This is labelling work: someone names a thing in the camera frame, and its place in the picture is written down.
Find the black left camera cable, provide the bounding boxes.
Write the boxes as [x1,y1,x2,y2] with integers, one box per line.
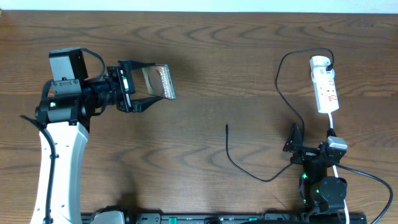
[19,47,107,224]

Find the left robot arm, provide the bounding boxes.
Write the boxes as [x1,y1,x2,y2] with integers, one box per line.
[30,60,175,223]

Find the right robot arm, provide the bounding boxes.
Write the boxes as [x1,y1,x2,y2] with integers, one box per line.
[283,123,348,222]

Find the black camera cable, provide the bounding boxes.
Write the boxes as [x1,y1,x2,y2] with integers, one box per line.
[19,47,107,224]
[334,161,394,224]

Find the white power strip cord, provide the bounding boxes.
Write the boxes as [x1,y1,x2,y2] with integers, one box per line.
[327,112,351,224]

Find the black USB charging cable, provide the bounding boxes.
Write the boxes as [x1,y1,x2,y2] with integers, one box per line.
[225,47,335,183]

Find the black right camera cable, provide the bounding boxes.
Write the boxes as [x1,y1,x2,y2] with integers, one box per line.
[334,161,394,224]

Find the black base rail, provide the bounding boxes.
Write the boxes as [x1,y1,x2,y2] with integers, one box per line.
[81,212,368,224]

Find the white power strip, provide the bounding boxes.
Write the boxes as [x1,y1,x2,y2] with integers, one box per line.
[310,55,339,114]

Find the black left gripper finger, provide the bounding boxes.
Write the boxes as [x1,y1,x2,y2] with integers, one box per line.
[118,60,155,71]
[131,96,162,113]

